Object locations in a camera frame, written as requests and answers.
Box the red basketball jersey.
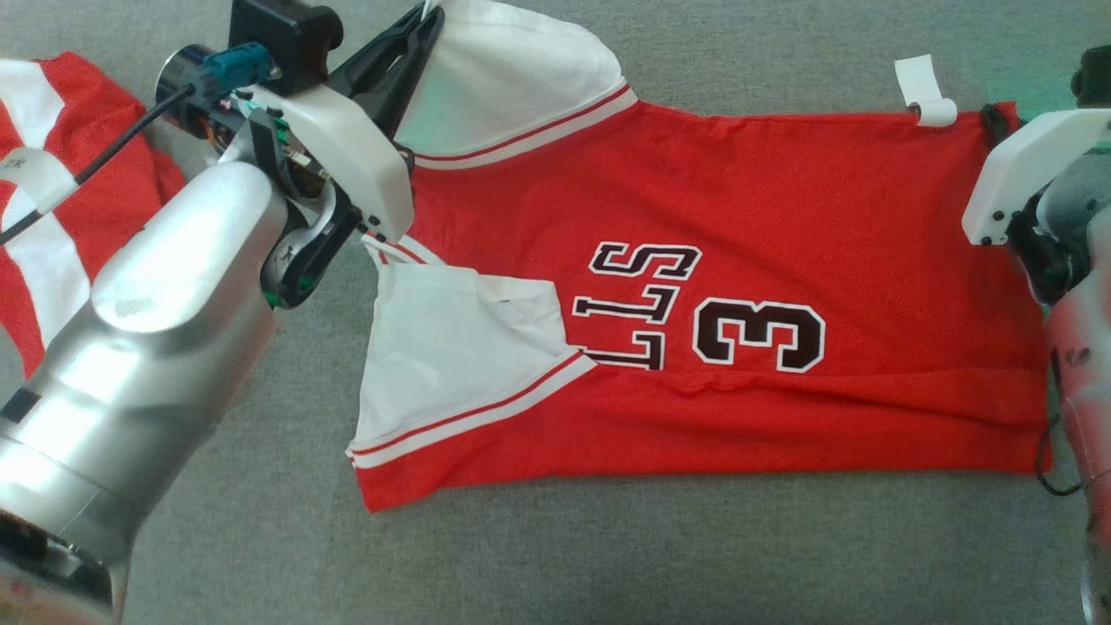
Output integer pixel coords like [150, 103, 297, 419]
[347, 0, 1055, 513]

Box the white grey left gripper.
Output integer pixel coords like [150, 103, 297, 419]
[156, 9, 445, 311]

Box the red shorts white stripe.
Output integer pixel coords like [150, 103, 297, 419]
[0, 52, 188, 378]

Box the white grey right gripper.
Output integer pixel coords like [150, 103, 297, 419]
[962, 102, 1111, 305]

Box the thin black cable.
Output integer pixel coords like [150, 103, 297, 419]
[1033, 347, 1086, 498]

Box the black cable teal connector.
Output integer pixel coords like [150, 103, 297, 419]
[0, 43, 280, 248]

